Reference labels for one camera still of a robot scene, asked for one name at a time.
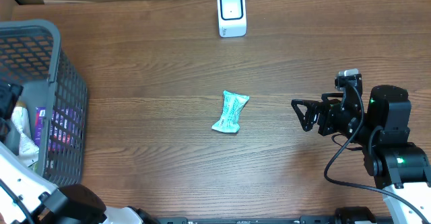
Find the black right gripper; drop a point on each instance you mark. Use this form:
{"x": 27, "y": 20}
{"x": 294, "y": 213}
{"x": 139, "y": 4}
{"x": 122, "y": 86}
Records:
{"x": 328, "y": 111}

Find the white cosmetic tube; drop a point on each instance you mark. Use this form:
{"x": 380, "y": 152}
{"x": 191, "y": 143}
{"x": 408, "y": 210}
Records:
{"x": 28, "y": 151}

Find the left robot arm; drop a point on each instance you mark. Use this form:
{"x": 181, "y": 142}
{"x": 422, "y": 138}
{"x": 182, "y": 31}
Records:
{"x": 27, "y": 197}

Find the teal snack packet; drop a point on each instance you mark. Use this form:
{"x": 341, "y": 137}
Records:
{"x": 232, "y": 107}

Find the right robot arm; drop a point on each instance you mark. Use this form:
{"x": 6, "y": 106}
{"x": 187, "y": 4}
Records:
{"x": 400, "y": 169}

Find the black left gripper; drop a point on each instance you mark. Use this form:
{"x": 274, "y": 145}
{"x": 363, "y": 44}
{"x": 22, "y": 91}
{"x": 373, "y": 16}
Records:
{"x": 9, "y": 95}

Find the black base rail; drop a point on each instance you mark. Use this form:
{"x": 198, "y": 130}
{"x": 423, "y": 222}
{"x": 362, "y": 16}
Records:
{"x": 341, "y": 215}

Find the grey plastic mesh basket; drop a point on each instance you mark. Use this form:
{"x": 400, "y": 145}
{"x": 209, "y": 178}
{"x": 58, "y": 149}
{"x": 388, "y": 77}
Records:
{"x": 31, "y": 56}

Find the purple snack packet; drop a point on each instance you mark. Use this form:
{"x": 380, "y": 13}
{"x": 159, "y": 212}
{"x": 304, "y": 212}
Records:
{"x": 54, "y": 131}

